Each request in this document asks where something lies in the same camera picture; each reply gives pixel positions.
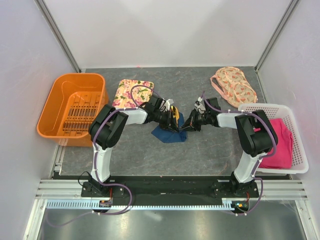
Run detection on pink cloth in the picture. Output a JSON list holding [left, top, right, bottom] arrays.
[[259, 118, 294, 169]]

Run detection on floral rectangular tray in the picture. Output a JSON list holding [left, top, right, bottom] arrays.
[[112, 79, 155, 109]]

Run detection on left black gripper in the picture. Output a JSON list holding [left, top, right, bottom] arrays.
[[153, 109, 179, 134]]

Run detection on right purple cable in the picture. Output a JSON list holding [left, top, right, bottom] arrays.
[[201, 90, 277, 216]]

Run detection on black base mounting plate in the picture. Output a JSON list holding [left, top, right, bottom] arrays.
[[81, 176, 259, 205]]

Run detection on dark blue paper napkin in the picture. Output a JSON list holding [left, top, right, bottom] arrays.
[[151, 113, 187, 144]]

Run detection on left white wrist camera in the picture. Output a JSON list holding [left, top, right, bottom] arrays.
[[159, 99, 174, 112]]

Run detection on white slotted cable duct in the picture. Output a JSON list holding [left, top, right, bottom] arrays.
[[46, 199, 249, 211]]

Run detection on orange plastic basin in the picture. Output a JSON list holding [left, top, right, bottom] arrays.
[[36, 73, 109, 147]]

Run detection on gold knife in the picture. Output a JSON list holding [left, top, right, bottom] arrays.
[[174, 107, 180, 126]]

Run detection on white perforated plastic basket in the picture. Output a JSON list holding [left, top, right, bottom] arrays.
[[238, 103, 309, 175]]

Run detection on gold spoon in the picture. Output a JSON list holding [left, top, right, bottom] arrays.
[[170, 105, 176, 118]]

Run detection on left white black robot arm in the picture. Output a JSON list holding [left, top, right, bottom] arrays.
[[88, 97, 180, 197]]

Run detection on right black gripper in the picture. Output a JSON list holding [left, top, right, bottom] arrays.
[[179, 108, 210, 132]]

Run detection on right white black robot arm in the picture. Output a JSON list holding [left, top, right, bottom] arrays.
[[180, 97, 278, 197]]

